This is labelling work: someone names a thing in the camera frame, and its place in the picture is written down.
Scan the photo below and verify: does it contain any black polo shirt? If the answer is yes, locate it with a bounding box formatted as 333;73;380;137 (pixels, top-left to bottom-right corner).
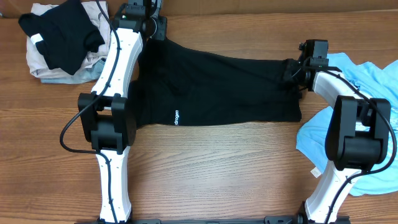
128;39;302;128

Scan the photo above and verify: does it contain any light blue t-shirt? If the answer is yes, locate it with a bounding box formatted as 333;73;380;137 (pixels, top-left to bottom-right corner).
296;53;397;197

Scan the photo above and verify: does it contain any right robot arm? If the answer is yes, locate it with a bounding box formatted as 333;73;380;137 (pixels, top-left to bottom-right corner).
264;39;397;224

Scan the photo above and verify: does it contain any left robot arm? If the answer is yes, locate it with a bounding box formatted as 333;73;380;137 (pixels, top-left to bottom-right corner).
78;1;167;223

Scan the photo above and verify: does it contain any folded light blue denim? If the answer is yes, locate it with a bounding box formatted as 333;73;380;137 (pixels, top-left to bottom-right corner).
40;58;106;85

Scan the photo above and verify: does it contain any folded black shirt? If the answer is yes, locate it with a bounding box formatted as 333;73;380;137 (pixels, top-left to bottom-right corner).
19;0;105;75

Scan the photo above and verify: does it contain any folded beige garment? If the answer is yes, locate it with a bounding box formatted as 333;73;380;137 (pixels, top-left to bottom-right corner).
26;1;110;79

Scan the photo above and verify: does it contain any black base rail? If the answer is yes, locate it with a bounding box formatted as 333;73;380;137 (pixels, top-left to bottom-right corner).
74;215;351;224

